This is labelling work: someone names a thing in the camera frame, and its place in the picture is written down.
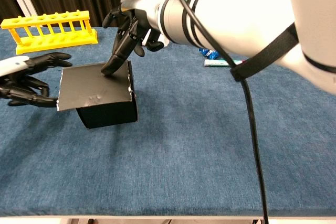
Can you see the black folding cardboard box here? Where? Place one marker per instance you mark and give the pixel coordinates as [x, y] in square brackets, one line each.
[92, 87]

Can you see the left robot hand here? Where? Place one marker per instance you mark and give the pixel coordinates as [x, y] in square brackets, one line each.
[15, 64]

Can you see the white marker with red cap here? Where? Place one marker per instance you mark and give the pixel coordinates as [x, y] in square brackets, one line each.
[215, 63]

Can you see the blue snack packet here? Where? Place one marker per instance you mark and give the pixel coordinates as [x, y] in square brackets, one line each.
[210, 53]

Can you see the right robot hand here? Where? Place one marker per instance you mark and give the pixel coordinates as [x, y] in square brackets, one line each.
[147, 6]

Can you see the yellow test tube rack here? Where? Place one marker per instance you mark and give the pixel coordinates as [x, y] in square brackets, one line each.
[52, 16]

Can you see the blue table cloth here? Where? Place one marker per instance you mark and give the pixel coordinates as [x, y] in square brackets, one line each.
[183, 169]

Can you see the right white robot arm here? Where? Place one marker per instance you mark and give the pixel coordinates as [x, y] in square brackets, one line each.
[249, 16]

